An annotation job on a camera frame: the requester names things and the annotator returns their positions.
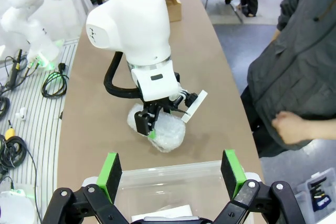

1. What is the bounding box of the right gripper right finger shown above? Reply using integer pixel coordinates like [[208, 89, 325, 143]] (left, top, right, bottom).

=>
[[214, 149, 307, 224]]

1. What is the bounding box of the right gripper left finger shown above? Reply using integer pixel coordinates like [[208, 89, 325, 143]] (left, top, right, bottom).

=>
[[43, 152, 132, 224]]

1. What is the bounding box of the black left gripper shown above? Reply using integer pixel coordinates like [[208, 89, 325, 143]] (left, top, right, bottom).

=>
[[134, 95, 182, 140]]

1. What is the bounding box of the loosely bubble-wrapped clock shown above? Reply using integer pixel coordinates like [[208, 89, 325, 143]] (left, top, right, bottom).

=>
[[127, 103, 186, 153]]

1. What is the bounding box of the person's left forearm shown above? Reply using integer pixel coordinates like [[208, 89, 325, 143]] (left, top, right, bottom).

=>
[[307, 119, 336, 141]]

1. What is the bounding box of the person's left hand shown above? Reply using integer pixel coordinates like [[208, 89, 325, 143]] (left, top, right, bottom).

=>
[[271, 111, 312, 145]]

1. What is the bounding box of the clear plastic container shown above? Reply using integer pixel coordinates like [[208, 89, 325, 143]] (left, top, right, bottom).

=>
[[81, 160, 263, 224]]

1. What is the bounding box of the clear plastic parts organizer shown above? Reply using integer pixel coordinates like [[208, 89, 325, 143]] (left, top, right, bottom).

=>
[[293, 167, 336, 219]]

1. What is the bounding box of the small white plug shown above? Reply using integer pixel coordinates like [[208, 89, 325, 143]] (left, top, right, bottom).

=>
[[15, 107, 27, 121]]

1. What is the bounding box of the open cardboard box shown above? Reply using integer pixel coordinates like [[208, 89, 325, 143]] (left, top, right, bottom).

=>
[[148, 0, 182, 23]]

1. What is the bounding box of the person in grey jacket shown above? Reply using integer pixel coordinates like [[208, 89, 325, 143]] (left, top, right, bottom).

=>
[[240, 0, 336, 158]]

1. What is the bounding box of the black left arm hose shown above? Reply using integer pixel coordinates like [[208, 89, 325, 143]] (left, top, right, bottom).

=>
[[103, 50, 144, 101]]

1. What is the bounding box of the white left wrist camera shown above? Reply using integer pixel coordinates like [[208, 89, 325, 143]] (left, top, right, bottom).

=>
[[170, 90, 208, 124]]

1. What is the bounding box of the ribbed aluminium base plate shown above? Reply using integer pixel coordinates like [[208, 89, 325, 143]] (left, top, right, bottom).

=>
[[0, 37, 79, 224]]

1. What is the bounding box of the black cable bundle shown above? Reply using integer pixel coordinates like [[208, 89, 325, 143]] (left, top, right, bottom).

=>
[[0, 134, 27, 169]]

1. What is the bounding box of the black coiled power cable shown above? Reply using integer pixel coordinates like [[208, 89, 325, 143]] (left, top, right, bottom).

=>
[[41, 62, 69, 98]]

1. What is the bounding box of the yellow handled tool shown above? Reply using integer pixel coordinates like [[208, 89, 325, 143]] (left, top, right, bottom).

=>
[[5, 120, 16, 140]]

